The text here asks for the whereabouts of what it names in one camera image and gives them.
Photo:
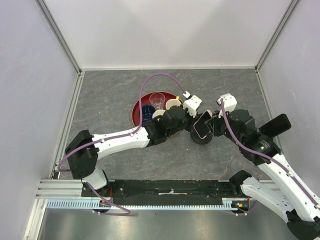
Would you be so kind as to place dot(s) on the green mug white inside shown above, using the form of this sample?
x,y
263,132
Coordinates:
x,y
157,113

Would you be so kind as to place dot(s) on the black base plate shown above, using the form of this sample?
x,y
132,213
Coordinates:
x,y
135,192

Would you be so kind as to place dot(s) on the red round tray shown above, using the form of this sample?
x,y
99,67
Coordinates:
x,y
140,105

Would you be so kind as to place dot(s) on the clear glass cup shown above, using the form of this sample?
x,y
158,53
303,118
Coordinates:
x,y
157,100

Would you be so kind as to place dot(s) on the round base phone holder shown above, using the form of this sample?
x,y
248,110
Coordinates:
x,y
199,141

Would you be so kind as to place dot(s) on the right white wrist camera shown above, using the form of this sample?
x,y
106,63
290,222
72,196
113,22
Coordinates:
x,y
227,102

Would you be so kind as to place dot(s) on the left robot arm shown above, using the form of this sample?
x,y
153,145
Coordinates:
x,y
86,149

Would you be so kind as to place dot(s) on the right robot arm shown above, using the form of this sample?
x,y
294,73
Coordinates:
x,y
296,205

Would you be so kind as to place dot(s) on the phone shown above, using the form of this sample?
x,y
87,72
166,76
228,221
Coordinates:
x,y
276,126
202,125

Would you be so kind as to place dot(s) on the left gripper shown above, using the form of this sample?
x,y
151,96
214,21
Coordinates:
x,y
191,119

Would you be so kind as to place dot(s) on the yellow mug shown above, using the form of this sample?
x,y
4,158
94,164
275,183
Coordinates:
x,y
174,102

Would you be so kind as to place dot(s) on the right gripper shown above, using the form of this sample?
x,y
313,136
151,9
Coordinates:
x,y
214,122

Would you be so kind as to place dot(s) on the dark blue cup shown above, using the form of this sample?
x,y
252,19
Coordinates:
x,y
146,112

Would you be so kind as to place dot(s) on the white cable duct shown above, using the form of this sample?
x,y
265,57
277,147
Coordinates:
x,y
94,204

